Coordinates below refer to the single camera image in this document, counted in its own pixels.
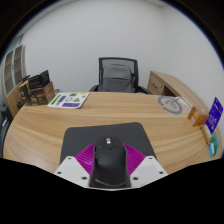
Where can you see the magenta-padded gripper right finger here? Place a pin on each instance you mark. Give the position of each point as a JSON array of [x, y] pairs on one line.
[[148, 170]]

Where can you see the large brown cardboard box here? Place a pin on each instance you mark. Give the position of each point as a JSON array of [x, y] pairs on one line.
[[41, 96]]

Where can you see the grey backpack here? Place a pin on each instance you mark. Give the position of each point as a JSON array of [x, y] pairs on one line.
[[117, 78]]

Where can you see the black padded office chair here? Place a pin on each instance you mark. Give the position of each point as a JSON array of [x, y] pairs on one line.
[[4, 130]]

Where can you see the white green printed leaflet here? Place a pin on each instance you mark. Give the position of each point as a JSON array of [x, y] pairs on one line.
[[68, 100]]

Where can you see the black cardboard box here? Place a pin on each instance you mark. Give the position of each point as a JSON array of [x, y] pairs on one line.
[[39, 80]]

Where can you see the orange-brown box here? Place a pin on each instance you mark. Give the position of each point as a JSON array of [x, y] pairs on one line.
[[197, 117]]

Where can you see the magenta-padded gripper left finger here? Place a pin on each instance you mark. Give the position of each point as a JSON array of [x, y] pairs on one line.
[[70, 168]]

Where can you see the wooden shelf unit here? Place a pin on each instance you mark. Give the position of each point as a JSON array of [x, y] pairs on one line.
[[13, 70]]

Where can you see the wooden side desk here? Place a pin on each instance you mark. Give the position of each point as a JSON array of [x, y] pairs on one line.
[[170, 85]]

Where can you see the dark grey mouse pad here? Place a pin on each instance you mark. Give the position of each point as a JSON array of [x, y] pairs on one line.
[[100, 131]]

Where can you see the white paper sheet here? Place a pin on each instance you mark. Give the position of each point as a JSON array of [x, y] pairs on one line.
[[185, 100]]

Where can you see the black computer mouse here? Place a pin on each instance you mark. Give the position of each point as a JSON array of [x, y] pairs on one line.
[[110, 163]]

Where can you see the round grey disc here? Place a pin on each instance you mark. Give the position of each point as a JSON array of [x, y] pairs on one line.
[[170, 105]]

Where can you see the green packet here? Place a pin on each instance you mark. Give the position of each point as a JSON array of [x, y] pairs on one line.
[[215, 140]]

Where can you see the purple standing card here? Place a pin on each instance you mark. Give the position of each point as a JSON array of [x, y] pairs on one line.
[[215, 115]]

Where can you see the small blue box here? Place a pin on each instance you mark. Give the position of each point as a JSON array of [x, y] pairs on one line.
[[211, 152]]

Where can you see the small brown cardboard box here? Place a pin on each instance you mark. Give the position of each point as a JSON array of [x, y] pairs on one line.
[[23, 91]]

